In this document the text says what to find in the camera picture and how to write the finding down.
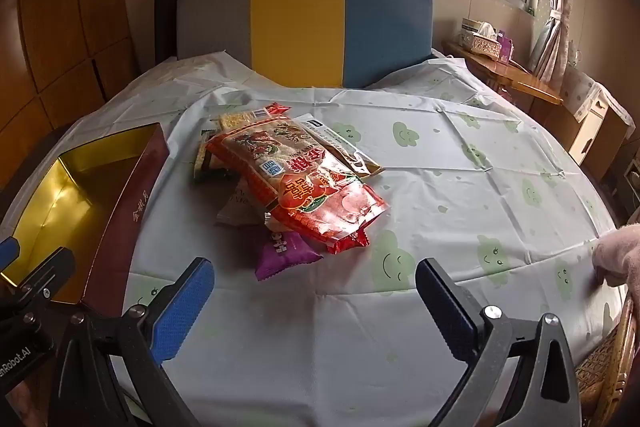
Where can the white tablecloth green cloud print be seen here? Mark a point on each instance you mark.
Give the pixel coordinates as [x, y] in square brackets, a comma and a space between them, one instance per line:
[450, 207]

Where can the green-ended cracker packet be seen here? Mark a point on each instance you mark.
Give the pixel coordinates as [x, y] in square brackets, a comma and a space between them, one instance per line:
[205, 164]

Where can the person's pink fleece clothing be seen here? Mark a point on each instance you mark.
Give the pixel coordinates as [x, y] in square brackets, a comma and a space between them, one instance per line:
[620, 252]

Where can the red-edged yellow snack bag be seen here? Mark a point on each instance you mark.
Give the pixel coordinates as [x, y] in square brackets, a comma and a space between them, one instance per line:
[245, 117]

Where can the wooden side table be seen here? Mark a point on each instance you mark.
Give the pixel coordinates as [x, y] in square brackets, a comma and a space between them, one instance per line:
[525, 82]

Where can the small purple box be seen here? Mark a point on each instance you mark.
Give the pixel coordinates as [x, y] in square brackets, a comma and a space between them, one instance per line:
[506, 48]

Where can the wicker chair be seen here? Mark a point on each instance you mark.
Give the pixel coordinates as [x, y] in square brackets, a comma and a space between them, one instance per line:
[607, 367]

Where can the white cabinet with cloth cover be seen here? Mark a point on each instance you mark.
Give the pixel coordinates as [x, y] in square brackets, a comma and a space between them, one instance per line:
[595, 117]

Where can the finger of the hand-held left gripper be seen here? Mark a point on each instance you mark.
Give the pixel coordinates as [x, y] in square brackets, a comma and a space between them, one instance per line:
[52, 272]
[9, 251]

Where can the white snack packet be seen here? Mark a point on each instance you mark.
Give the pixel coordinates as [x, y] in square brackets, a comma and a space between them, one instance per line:
[240, 207]

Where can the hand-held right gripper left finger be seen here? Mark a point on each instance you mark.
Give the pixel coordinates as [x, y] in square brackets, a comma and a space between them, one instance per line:
[182, 307]

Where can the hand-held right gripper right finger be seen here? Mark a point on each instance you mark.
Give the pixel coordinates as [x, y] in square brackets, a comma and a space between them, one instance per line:
[445, 307]

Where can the wooden wardrobe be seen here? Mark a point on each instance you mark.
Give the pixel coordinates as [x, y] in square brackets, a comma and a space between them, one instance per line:
[50, 7]

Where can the large red snack bag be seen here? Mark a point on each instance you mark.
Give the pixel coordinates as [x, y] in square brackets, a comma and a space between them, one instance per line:
[300, 192]

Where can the woven tissue box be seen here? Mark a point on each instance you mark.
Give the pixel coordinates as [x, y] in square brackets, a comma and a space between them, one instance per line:
[482, 41]

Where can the grey yellow blue headboard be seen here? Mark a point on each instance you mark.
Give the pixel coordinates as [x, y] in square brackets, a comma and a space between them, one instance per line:
[300, 22]

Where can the purple snack packet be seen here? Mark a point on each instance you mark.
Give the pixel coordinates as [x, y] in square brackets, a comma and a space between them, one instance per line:
[285, 254]

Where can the maroon gift box gold interior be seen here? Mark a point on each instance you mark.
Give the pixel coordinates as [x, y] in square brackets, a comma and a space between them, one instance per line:
[125, 207]

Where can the clear golden crumb snack pack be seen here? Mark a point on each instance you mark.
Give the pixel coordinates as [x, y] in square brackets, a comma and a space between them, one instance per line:
[340, 142]

